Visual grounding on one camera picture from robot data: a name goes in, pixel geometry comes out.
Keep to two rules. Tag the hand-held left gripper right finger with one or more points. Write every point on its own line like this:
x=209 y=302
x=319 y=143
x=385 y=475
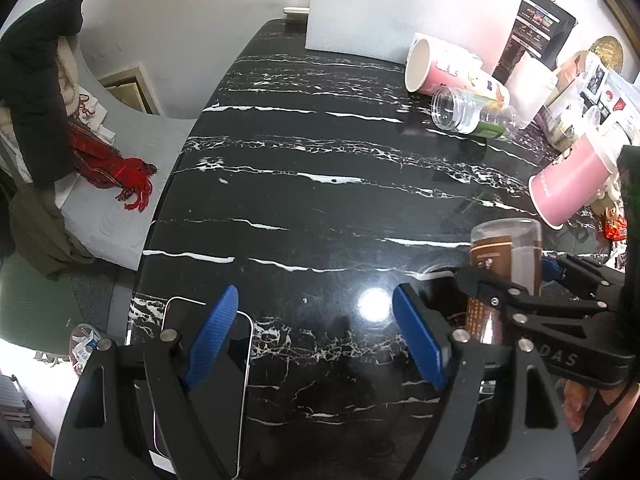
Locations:
x=417 y=340

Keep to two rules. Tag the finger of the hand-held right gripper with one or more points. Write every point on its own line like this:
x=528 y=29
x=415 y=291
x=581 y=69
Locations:
x=505 y=296
x=551 y=268

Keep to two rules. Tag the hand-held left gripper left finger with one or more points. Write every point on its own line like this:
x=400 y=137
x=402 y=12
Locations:
x=212 y=335

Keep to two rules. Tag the brown labelled plastic bottle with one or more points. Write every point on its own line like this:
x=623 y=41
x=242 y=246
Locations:
x=500 y=255

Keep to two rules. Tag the plain pink paper cup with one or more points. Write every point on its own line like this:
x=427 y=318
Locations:
x=570 y=185

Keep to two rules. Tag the clear plastic cup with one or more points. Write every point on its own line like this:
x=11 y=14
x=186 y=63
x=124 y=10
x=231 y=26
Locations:
x=562 y=122

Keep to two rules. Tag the pink paper cup with print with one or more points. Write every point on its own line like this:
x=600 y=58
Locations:
x=440 y=72

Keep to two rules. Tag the person's right hand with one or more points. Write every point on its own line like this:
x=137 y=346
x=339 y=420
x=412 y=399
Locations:
x=572 y=405

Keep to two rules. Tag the black smartphone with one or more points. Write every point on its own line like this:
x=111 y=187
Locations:
x=235 y=360

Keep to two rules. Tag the red snack packet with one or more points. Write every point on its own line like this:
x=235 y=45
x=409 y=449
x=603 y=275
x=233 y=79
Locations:
x=616 y=227

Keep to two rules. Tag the small round container with packets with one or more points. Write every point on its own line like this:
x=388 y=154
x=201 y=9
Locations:
x=82 y=347

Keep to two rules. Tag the grey sofa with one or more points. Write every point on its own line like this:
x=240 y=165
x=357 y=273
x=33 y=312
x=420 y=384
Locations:
x=125 y=220

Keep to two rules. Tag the white paper container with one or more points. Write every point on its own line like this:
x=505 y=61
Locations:
x=530 y=90

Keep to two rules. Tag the white printed packet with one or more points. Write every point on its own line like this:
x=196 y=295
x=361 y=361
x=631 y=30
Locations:
x=620 y=100

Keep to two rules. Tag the clear plastic jar green label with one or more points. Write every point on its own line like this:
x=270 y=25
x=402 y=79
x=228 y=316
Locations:
x=460 y=110

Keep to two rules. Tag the olive green cloth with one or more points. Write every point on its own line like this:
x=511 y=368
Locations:
x=45 y=235

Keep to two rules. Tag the brown cardboard box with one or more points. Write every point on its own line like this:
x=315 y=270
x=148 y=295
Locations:
x=575 y=72

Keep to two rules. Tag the red fringed scarf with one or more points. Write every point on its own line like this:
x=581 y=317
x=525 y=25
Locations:
x=110 y=165

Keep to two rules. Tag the stack of books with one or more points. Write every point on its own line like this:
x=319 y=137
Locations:
x=12 y=402

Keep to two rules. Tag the gold decorative plate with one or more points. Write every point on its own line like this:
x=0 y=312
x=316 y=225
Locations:
x=607 y=52

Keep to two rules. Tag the black printed box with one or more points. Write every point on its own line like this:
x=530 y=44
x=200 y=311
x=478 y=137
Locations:
x=540 y=25

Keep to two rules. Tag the dark framed picture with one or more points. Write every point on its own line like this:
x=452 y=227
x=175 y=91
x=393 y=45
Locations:
x=622 y=10

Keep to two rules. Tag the beige cloth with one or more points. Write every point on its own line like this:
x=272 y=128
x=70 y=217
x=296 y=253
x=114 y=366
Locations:
x=67 y=75

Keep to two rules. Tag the white foam board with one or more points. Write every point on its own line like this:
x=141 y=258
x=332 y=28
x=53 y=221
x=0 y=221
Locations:
x=400 y=5

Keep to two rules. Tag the black coat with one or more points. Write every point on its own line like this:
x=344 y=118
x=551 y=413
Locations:
x=35 y=85

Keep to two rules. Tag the wooden picture frame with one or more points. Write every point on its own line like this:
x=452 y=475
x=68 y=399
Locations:
x=145 y=90

